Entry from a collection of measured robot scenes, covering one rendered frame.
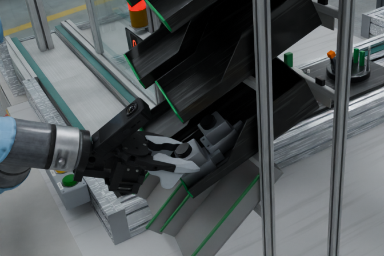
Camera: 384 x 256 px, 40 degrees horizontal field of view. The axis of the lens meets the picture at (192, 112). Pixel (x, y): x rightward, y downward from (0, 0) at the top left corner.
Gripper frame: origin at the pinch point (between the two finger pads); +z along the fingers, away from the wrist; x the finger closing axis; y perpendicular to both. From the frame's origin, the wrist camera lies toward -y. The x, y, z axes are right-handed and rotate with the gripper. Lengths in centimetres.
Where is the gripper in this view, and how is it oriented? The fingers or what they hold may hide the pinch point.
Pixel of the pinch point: (190, 155)
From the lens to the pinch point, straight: 94.4
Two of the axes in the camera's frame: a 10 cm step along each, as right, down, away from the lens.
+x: 2.6, 5.1, -8.2
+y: -3.3, 8.5, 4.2
